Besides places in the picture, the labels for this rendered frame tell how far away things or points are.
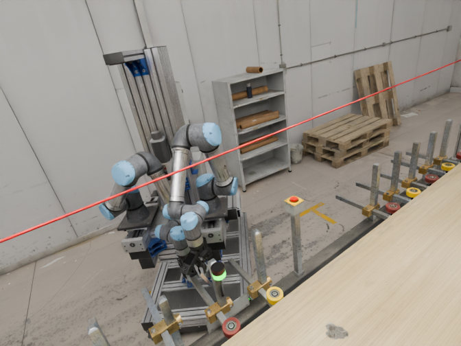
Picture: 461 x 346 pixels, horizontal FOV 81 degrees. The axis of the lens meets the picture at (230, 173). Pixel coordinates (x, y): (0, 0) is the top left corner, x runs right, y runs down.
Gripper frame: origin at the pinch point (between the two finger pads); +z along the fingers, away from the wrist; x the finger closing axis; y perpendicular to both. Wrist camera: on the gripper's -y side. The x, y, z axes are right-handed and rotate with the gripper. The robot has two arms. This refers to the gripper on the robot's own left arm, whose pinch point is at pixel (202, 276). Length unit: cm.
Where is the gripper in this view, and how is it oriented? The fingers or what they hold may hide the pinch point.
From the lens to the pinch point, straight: 143.4
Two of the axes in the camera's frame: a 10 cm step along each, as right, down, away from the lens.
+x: -8.0, -1.5, 5.8
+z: 1.7, 8.8, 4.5
